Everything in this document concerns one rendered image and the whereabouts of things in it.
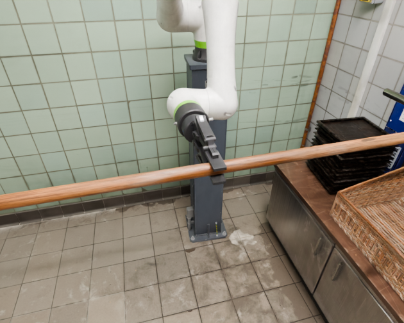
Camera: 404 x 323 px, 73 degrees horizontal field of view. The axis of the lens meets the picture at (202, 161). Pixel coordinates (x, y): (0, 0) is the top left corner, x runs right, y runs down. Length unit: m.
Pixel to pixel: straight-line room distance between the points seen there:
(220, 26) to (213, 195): 1.11
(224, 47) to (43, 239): 1.84
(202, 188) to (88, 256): 0.89
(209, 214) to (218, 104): 1.10
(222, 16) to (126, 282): 1.53
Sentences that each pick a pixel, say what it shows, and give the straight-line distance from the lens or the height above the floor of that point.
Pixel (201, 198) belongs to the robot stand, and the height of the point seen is 0.37.
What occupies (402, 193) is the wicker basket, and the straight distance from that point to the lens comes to 1.70.
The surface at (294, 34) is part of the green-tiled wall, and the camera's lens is 2.05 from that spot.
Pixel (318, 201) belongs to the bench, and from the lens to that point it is 1.55.
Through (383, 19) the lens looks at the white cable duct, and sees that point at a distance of 1.87.
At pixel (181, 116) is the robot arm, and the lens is 0.77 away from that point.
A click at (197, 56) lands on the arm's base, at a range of 1.38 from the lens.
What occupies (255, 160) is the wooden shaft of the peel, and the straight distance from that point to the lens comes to 0.63.
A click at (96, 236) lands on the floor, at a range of 2.16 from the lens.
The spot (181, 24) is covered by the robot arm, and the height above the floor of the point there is 1.36.
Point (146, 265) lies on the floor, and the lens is 1.92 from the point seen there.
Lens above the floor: 1.56
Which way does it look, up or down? 35 degrees down
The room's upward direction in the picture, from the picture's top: straight up
